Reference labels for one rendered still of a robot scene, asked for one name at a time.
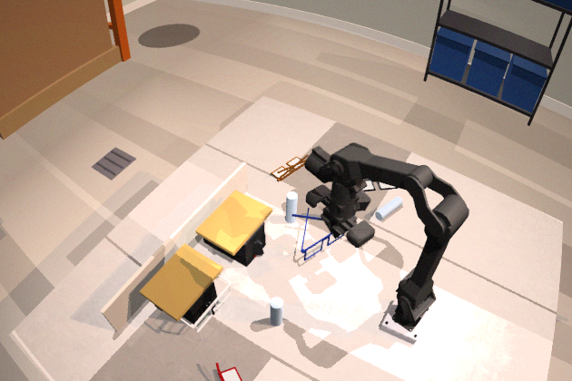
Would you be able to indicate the black glasses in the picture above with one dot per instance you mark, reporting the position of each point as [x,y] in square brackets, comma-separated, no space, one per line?
[383,186]

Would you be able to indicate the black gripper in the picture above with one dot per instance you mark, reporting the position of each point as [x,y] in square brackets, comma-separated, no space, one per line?
[338,216]

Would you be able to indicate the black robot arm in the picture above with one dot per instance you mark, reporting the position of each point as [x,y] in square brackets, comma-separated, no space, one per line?
[346,168]

